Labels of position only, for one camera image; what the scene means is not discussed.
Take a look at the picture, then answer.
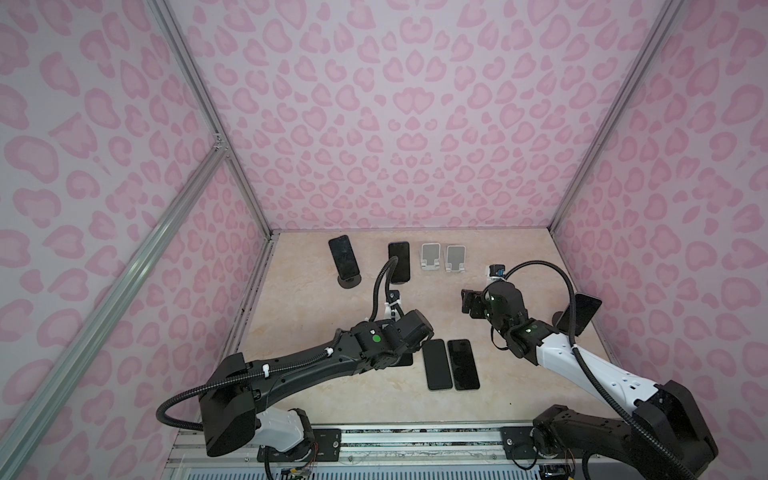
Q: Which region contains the white folding stand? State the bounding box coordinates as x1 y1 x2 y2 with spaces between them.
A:
445 245 466 273
420 243 442 271

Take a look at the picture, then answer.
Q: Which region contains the black phone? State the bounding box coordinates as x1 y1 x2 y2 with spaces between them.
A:
552 293 602 337
447 339 480 391
422 339 453 391

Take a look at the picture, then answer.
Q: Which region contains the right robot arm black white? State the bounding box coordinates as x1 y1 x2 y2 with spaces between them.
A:
461 280 719 479

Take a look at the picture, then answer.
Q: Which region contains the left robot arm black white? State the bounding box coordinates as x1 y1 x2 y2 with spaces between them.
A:
198 310 434 457

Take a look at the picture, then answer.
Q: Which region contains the blue phone back centre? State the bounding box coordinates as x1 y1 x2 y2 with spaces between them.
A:
388 241 411 284

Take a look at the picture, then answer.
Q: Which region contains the purple phone far left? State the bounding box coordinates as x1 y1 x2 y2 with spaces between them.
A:
328 235 360 280

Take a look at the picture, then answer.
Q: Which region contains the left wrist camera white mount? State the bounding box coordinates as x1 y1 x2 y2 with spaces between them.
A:
385 290 404 321

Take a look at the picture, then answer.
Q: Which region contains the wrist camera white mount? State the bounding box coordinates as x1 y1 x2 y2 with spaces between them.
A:
487 264 506 283
385 290 404 321

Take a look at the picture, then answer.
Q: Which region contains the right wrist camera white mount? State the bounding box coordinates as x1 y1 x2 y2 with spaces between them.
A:
487 264 506 283

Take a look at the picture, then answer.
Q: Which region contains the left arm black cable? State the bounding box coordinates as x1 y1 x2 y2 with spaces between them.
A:
155 256 400 433

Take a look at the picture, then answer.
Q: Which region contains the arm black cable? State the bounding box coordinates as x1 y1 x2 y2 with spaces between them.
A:
503 259 697 480
155 256 400 433

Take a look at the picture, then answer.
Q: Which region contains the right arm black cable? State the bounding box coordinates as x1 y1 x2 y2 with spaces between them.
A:
503 259 697 480

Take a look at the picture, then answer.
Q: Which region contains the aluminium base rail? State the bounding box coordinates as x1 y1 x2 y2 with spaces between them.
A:
160 419 691 480

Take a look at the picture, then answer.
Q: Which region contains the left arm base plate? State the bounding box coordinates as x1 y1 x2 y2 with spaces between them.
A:
268 428 341 463

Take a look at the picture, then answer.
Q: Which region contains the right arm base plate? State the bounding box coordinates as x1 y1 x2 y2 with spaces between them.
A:
499 425 538 463

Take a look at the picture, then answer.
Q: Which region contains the left corner aluminium post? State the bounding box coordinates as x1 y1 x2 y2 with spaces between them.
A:
146 0 273 239

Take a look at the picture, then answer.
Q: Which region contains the corner aluminium post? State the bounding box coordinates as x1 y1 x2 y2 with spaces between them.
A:
146 0 273 239
547 0 688 236

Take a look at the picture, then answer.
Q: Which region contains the right corner aluminium post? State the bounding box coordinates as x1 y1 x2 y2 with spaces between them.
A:
547 0 688 236

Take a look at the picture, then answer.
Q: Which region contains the left aluminium frame diagonal bar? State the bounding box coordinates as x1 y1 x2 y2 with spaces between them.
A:
1 145 227 479

